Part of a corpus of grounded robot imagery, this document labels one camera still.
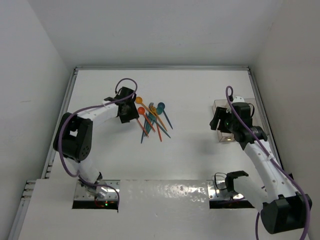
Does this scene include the yellow fork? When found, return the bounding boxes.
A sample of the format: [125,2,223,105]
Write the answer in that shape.
[149,105,167,130]

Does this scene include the orange fork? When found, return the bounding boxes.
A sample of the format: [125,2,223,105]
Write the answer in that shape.
[136,118,149,137]

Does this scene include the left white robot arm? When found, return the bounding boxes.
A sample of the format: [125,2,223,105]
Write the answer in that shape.
[53,86,138,200]

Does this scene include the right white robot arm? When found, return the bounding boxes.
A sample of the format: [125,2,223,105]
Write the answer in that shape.
[209,102,312,239]

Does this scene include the orange spoon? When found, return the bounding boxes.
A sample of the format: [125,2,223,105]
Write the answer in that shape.
[137,106,156,132]

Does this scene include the clear container left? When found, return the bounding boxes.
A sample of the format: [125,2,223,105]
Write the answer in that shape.
[212,99,235,143]

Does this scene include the clear container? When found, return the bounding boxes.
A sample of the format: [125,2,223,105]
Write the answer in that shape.
[212,99,235,143]
[244,98,270,136]

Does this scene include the yellow spoon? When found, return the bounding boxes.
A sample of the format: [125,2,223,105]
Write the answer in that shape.
[134,96,168,132]

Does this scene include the dark blue knife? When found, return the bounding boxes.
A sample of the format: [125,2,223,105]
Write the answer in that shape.
[140,115,147,144]

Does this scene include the clear container right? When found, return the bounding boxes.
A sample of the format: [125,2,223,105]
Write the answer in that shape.
[244,98,270,136]

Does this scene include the teal spoon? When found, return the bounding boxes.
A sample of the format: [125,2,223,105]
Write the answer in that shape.
[151,107,163,127]

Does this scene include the dark blue spoon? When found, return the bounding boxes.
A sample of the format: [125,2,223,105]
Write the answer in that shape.
[157,102,173,130]

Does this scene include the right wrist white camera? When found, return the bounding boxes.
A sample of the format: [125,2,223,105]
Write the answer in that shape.
[230,95,246,104]

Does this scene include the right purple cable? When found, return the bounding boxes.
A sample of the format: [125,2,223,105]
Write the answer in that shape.
[225,85,312,240]

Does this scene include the purple cable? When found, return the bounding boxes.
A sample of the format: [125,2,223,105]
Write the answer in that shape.
[225,85,312,240]
[57,78,138,208]

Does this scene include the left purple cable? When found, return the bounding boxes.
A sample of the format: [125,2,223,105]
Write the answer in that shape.
[57,78,138,208]

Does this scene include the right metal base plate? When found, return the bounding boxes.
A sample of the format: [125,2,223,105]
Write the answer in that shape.
[207,179,245,201]

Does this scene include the metal base plate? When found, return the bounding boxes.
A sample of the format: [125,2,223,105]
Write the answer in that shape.
[73,179,121,202]
[207,179,245,201]

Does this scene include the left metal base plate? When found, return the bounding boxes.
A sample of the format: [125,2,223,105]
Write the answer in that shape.
[73,179,121,202]

